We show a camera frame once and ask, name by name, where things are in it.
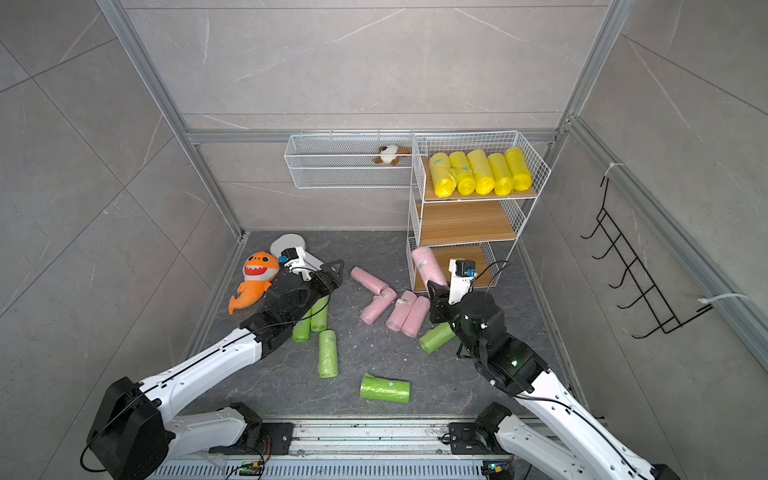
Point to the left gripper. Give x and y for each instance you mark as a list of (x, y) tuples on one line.
[(331, 282)]

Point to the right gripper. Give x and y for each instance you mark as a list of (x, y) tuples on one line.
[(439, 301)]

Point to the pink roll top angled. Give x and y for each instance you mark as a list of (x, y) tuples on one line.
[(372, 283)]

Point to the yellow roll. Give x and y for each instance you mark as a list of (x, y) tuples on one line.
[(521, 175), (483, 176), (465, 181), (442, 176)]

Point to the yellow roll horizontal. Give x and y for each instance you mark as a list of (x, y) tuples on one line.
[(502, 175)]

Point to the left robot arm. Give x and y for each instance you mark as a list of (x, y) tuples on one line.
[(140, 425)]

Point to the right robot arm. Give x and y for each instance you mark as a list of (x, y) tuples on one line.
[(583, 447)]

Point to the green roll right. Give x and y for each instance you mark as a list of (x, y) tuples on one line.
[(436, 337)]

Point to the green roll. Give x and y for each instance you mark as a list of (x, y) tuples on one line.
[(375, 388), (319, 315), (436, 337), (327, 366), (301, 330)]

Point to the white folding stand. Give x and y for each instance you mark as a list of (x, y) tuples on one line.
[(293, 240)]

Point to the green roll far left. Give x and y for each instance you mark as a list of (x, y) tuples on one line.
[(301, 330)]

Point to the orange shark plush toy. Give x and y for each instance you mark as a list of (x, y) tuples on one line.
[(259, 270)]

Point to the green roll lower left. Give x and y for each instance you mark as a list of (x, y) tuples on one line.
[(327, 366)]

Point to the green roll bottom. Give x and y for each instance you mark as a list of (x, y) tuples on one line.
[(375, 388)]

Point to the brown white plush puppy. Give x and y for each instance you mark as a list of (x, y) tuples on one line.
[(391, 155)]

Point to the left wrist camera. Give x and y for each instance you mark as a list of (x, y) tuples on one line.
[(293, 259)]

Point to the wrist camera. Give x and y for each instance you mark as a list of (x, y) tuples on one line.
[(293, 259), (463, 273)]

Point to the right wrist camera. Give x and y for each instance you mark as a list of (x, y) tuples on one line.
[(463, 273)]

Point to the white wall wire basket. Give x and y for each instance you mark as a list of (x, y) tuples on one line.
[(345, 160)]

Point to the white three-tier wire shelf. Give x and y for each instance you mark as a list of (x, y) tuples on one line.
[(469, 226)]

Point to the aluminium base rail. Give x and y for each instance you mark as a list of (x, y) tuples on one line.
[(378, 448)]

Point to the black wall hook rack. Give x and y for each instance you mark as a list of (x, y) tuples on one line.
[(634, 271)]

